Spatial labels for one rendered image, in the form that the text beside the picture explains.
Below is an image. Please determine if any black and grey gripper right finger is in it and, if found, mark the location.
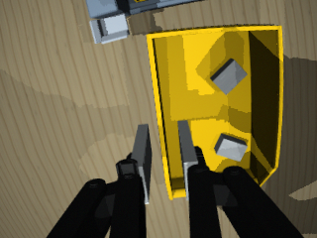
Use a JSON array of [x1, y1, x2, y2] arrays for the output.
[[177, 120, 304, 238]]

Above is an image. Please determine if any grey metal block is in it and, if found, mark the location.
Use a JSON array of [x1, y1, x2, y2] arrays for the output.
[[210, 59, 248, 95], [214, 133, 248, 162]]

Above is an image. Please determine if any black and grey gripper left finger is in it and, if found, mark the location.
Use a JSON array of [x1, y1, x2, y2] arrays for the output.
[[47, 124, 153, 238]]

